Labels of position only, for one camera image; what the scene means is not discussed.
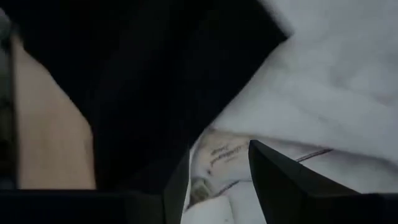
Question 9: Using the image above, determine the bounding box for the black garment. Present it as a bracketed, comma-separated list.
[0, 0, 289, 191]

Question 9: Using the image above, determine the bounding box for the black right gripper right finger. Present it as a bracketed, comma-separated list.
[248, 139, 361, 224]

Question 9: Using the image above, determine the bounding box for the white button shirt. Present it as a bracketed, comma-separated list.
[180, 0, 398, 224]

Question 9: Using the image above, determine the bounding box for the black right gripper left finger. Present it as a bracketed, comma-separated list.
[130, 149, 191, 224]

